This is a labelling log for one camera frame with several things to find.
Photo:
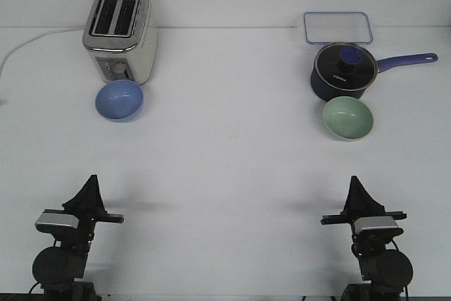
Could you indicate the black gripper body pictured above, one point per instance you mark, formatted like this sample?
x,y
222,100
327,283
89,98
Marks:
x,y
82,238
370,234

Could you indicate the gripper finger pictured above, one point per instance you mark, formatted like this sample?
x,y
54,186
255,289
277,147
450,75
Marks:
x,y
352,202
84,200
367,205
99,204

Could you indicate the green bowl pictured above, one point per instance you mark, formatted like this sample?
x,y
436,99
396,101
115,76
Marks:
x,y
347,118

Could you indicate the blue bowl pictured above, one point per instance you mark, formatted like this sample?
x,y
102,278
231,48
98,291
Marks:
x,y
119,101

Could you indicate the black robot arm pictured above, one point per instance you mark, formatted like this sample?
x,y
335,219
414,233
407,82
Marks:
x,y
386,273
59,269

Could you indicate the glass pot lid blue knob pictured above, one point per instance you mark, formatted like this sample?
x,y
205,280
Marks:
x,y
346,66

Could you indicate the silver two-slot toaster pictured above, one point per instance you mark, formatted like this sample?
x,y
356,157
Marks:
x,y
122,36

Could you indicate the clear container blue-rimmed lid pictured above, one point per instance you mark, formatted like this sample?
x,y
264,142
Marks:
x,y
335,26

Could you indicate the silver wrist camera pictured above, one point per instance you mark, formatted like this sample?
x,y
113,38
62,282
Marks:
x,y
50,222
376,223

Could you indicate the blue saucepan with handle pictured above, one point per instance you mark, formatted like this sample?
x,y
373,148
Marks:
x,y
327,92

